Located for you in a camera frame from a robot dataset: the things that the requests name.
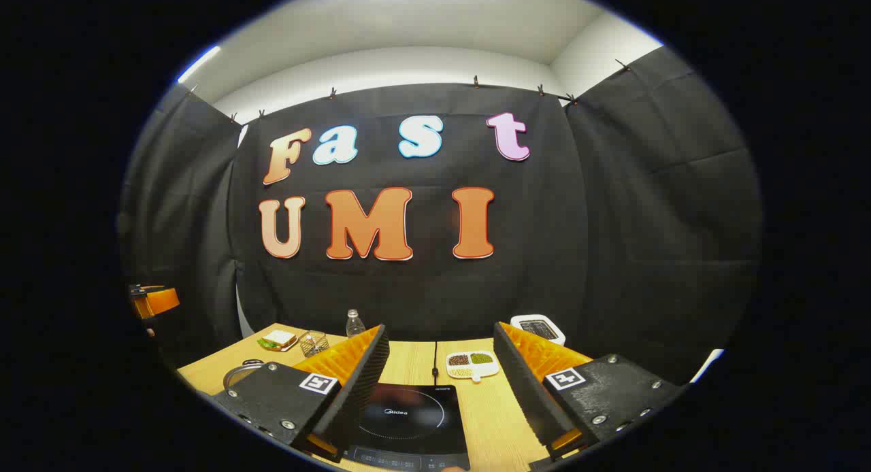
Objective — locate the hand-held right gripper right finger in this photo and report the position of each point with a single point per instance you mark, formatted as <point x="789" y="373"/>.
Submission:
<point x="527" y="397"/>

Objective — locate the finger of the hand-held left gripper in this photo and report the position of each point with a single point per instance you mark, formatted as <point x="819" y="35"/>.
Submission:
<point x="160" y="302"/>

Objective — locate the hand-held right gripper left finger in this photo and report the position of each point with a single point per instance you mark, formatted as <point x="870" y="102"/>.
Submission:
<point x="354" y="397"/>

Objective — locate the black induction cooktop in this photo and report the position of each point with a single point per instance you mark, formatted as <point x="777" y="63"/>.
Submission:
<point x="408" y="421"/>

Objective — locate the white divided bean dish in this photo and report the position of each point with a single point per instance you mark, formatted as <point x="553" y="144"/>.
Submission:
<point x="472" y="364"/>

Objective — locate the clear plastic water bottle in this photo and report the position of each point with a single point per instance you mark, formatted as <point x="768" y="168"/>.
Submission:
<point x="354" y="326"/>

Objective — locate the white toaster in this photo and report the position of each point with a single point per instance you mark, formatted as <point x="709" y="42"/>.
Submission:
<point x="537" y="322"/>

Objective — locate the small sandwich plate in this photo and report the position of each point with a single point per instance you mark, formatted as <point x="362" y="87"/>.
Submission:
<point x="292" y="346"/>

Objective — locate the sandwich with lettuce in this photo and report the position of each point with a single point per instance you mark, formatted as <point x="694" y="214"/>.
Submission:
<point x="277" y="339"/>

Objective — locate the black backdrop cloth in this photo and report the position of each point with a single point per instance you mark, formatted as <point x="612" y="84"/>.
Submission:
<point x="544" y="254"/>

